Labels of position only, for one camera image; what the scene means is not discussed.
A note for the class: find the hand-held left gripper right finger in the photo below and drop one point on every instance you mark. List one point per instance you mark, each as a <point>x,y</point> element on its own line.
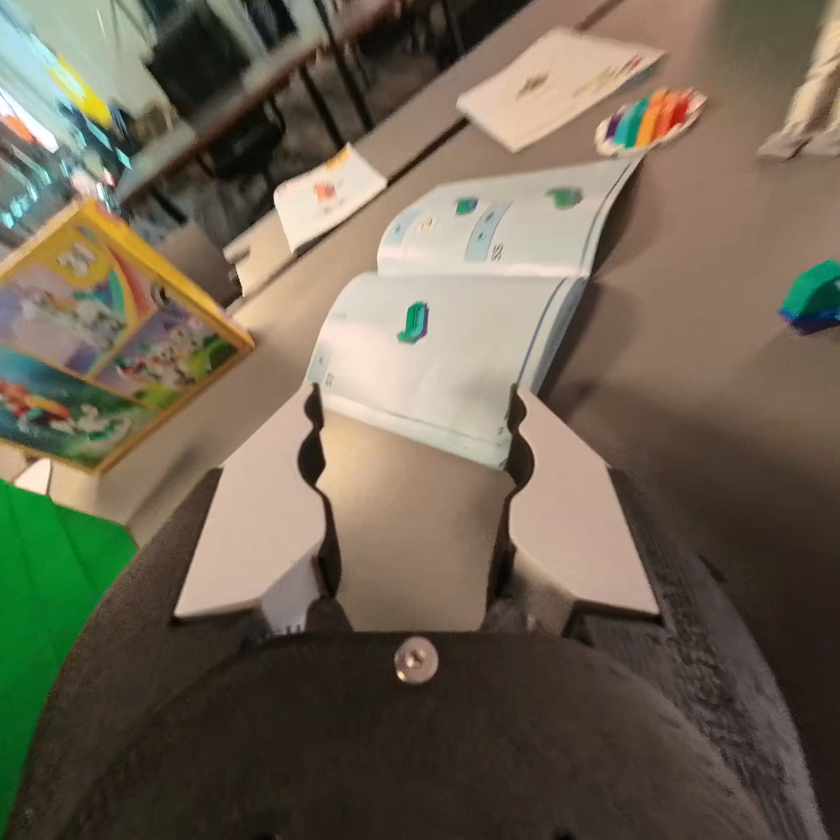
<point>571,512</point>

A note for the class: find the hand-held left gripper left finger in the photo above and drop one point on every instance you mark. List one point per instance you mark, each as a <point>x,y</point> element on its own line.
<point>262,512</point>

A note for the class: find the teal blue purple lego build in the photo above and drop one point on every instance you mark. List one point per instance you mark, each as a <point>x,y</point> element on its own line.
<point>814,295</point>

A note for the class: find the open lego instruction booklet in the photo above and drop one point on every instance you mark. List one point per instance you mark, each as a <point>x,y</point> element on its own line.
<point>459,328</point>

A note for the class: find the yellow lego set box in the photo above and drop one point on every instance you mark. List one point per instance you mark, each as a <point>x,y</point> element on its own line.
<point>98,348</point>

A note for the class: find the rainbow lego plate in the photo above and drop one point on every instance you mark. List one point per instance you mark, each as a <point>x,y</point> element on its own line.
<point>649,121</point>

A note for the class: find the white lego animal figure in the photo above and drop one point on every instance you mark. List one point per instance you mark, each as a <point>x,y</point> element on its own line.
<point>810,98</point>

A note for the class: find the green plastic bin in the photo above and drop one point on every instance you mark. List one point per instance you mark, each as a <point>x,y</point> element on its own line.
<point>52,590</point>

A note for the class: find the small white instruction booklet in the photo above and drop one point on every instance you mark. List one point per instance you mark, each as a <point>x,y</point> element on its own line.
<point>328,197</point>

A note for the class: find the closed white instruction booklet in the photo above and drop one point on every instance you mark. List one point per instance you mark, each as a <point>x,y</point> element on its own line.
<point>558,85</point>

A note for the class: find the black office chair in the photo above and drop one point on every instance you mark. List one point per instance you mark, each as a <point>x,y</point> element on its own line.
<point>210,79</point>

